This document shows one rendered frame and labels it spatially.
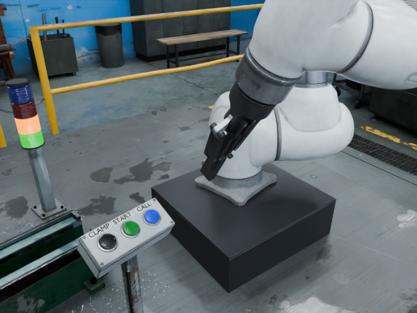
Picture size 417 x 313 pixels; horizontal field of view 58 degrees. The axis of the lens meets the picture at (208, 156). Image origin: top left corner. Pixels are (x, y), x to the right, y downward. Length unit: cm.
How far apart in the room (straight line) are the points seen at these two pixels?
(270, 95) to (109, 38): 531
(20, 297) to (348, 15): 81
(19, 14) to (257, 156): 511
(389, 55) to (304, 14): 14
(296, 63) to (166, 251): 70
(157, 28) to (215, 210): 519
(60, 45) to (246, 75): 503
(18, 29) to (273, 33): 548
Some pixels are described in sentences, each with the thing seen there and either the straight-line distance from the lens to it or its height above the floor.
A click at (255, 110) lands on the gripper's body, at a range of 59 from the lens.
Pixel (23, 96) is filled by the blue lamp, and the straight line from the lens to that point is 113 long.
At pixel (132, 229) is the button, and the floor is 107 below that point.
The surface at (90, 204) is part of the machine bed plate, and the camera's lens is 130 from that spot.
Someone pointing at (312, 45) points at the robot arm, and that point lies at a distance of 52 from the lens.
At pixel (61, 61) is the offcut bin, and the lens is 557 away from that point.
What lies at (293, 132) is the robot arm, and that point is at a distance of 101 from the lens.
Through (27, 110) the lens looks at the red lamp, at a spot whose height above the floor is 114.
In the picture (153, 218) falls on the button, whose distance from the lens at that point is 75.
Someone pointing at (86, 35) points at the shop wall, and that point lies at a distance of 614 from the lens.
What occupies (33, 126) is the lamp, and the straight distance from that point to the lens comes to 116.
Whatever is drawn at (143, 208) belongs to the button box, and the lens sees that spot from 76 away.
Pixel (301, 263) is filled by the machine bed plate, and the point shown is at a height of 80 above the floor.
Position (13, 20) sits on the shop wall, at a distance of 587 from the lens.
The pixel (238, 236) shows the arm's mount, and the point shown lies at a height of 91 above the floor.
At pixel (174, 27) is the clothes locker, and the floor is 49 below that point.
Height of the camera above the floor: 152
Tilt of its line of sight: 28 degrees down
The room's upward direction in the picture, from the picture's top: straight up
